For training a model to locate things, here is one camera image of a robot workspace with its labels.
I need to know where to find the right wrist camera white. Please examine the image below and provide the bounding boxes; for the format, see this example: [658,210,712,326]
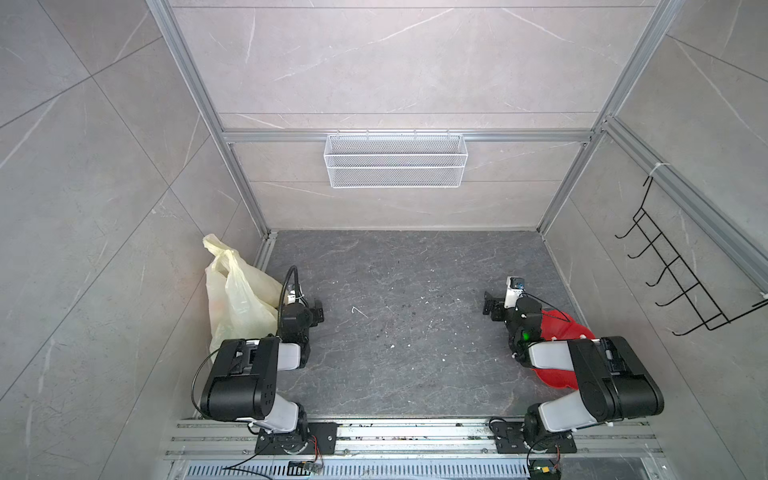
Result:
[504,276,525,309]

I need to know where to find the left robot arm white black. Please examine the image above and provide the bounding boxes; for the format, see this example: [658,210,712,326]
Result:
[192,301,324,442]

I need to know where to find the red flower-shaped plate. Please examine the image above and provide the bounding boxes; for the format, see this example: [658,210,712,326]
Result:
[531,310,595,389]

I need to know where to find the cream plastic shopping bag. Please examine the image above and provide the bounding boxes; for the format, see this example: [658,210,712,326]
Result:
[203,234,281,351]

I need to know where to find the black wire hook rack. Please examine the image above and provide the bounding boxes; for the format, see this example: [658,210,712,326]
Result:
[614,175,767,337]

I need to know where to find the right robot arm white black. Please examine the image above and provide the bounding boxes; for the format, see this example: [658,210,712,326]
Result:
[483,289,665,448]

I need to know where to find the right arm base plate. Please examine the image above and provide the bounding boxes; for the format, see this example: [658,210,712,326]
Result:
[488,417,577,454]

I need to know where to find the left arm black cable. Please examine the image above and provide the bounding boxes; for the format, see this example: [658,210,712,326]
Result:
[277,265,301,325]

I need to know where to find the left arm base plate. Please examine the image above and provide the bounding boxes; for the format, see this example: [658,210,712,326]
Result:
[255,422,339,456]

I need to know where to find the white wire mesh basket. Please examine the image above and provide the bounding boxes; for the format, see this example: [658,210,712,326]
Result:
[323,133,469,189]

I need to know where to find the aluminium mounting rail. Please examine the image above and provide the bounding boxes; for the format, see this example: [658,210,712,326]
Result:
[160,417,665,460]

